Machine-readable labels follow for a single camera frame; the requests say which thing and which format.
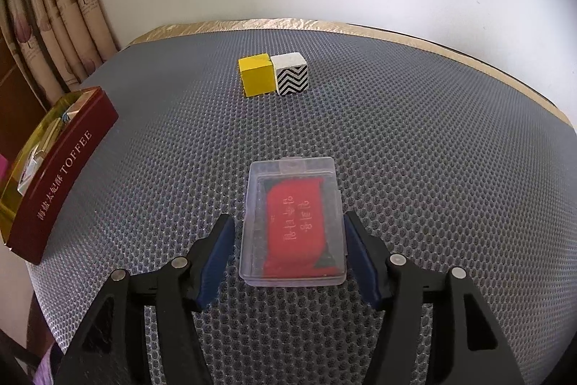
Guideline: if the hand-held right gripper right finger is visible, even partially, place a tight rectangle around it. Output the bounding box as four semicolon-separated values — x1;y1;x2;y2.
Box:
343;211;526;385

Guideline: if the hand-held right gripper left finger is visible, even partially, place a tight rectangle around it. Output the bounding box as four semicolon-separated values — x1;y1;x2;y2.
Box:
54;213;236;385

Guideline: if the clear case with red card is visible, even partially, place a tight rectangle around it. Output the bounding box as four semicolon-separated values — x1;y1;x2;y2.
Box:
238;158;349;288

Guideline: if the dark red candy box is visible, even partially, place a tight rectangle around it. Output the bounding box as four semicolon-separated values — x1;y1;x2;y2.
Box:
0;86;120;266

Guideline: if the grey perforated mat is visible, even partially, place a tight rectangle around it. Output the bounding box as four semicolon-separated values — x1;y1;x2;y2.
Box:
27;26;577;385

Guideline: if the yellow block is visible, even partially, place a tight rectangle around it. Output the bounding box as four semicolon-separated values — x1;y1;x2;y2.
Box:
238;54;276;98

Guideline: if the white zigzag block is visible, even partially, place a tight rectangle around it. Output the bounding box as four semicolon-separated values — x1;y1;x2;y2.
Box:
270;51;310;97

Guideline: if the brown wooden door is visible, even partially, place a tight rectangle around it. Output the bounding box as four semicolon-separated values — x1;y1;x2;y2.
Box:
0;65;51;158

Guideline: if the beige floral curtain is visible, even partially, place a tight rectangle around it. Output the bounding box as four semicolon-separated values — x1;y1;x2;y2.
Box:
0;0;122;117

